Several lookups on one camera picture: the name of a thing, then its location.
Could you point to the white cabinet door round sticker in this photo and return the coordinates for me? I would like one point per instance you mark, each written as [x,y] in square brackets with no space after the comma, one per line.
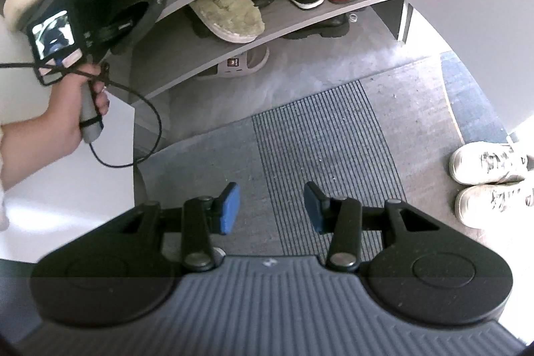
[471,5]

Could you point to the plain white cabinet door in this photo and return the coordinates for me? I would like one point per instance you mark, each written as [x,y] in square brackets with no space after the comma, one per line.
[83,193]

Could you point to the beige slide sandal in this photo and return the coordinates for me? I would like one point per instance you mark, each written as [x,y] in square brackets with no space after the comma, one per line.
[246,62]

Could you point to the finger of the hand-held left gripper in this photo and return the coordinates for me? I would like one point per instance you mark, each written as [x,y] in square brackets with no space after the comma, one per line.
[104,34]

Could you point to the grey striped door mat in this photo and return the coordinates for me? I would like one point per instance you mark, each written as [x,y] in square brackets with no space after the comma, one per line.
[317,130]

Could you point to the fluffy beige slippers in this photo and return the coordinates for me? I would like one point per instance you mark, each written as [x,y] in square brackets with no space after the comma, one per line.
[233,16]

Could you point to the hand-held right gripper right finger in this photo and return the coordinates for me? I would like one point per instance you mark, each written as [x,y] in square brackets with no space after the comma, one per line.
[315,210]

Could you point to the white chunky sneaker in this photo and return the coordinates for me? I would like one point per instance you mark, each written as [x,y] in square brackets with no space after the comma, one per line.
[471,164]
[475,206]

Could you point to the grey shoe cabinet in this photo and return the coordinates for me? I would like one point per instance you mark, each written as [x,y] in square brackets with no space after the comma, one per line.
[292,12]

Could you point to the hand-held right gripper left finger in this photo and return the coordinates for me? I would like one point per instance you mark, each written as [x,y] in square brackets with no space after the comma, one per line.
[229,210]

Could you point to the person's left hand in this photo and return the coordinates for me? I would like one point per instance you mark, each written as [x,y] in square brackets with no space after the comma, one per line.
[71,110]

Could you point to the black boot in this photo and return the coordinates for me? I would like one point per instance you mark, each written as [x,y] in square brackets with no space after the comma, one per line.
[325,28]

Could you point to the person's left forearm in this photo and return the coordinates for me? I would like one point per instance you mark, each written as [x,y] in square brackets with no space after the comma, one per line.
[29,151]

